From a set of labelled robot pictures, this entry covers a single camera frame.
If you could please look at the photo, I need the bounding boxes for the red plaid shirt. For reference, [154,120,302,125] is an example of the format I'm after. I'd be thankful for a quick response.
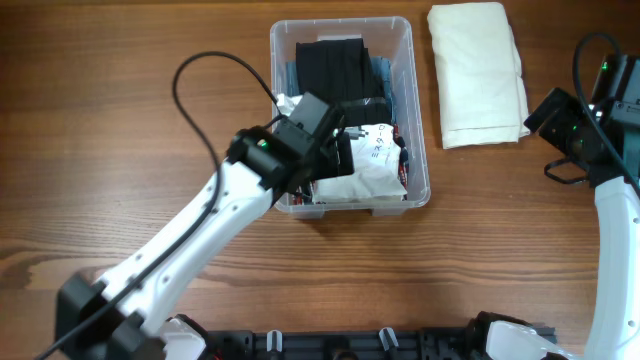
[289,124,410,206]

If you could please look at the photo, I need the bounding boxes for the white printed shirt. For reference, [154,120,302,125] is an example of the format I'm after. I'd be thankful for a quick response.
[275,92,409,205]

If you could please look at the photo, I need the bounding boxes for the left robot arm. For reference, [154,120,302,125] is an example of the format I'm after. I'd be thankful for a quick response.
[42,93,345,359]

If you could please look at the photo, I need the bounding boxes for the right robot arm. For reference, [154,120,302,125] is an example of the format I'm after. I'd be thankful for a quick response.
[525,53,639,359]

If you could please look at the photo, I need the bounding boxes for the black garment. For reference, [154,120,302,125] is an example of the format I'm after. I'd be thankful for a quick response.
[295,38,392,127]

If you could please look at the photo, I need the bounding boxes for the blue denim jeans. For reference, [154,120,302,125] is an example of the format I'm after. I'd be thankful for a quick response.
[286,56,397,125]

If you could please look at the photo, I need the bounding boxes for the cream white cloth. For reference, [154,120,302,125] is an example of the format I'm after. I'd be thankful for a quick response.
[427,2,530,149]

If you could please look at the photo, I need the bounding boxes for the clear plastic storage bin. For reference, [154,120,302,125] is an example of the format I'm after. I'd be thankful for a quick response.
[270,16,431,219]

